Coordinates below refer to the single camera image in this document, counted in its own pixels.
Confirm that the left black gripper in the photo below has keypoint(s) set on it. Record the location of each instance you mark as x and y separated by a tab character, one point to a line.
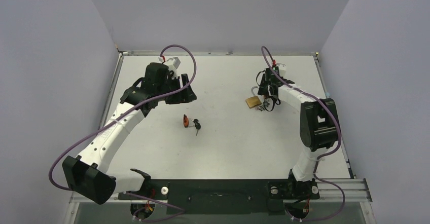
184	96

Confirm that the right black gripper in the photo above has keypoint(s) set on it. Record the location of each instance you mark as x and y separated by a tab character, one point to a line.
266	86

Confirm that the orange black padlock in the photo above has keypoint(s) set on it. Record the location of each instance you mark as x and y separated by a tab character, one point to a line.
185	121

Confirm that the black key bunch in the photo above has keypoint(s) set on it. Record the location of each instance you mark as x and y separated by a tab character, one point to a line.
194	123

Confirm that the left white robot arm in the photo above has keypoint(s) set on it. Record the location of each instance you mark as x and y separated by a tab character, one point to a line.
86	173

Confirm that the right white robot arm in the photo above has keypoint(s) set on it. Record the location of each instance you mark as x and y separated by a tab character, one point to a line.
317	120

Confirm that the large brass padlock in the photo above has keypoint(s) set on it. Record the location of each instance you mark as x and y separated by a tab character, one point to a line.
256	101

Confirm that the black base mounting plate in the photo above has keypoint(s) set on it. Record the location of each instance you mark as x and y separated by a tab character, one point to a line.
234	196

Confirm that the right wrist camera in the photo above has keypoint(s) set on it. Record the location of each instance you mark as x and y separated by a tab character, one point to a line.
279	68

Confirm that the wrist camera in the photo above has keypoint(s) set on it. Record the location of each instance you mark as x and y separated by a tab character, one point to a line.
279	68
172	63

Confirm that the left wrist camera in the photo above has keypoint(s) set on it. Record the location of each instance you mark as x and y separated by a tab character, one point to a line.
172	63

